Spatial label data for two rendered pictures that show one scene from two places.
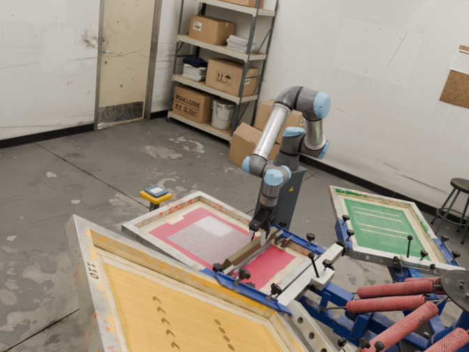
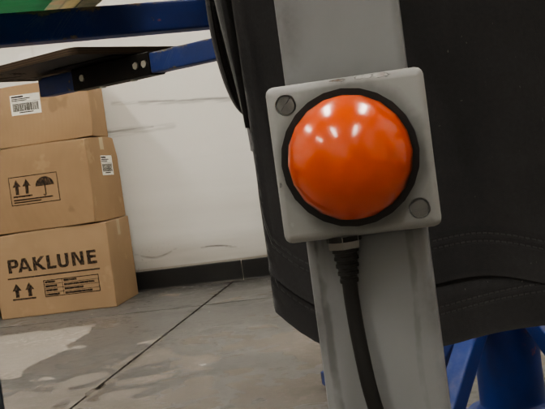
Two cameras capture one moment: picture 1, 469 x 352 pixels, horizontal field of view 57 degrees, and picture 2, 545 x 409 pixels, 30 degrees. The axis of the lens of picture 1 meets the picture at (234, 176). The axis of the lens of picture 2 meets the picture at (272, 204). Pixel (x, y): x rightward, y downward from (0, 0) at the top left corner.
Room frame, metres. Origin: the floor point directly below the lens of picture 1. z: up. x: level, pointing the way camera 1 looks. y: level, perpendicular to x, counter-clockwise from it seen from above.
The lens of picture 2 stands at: (2.33, 0.73, 0.66)
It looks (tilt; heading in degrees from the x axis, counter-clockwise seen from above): 3 degrees down; 249
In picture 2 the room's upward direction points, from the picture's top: 8 degrees counter-clockwise
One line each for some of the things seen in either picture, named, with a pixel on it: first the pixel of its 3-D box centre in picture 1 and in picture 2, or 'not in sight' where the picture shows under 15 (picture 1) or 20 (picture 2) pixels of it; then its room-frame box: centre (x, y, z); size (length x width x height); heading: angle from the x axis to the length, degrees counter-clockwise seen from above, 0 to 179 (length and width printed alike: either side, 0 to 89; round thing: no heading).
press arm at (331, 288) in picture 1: (331, 292); not in sight; (1.50, -0.49, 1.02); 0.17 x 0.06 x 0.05; 60
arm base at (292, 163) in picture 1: (287, 157); not in sight; (2.36, -0.28, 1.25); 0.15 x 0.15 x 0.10
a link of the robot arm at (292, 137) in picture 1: (293, 139); not in sight; (2.35, -0.29, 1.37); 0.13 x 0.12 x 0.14; 68
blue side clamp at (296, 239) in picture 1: (292, 242); not in sight; (1.90, -0.36, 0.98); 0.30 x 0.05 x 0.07; 60
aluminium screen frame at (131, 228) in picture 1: (223, 242); not in sight; (1.78, -0.01, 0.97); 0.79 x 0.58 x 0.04; 60
